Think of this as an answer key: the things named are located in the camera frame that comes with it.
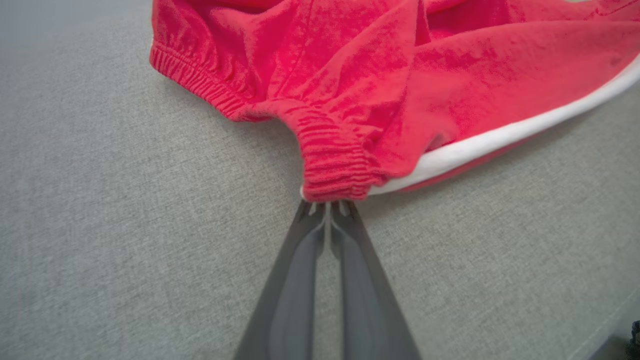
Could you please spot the red shorts with white trim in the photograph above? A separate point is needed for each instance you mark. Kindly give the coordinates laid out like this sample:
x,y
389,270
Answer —
x,y
350,75

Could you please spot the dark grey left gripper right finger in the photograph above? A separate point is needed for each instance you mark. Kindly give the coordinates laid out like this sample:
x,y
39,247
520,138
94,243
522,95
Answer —
x,y
370,300

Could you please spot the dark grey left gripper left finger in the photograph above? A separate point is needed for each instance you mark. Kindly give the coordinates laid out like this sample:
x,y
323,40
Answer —
x,y
292,300

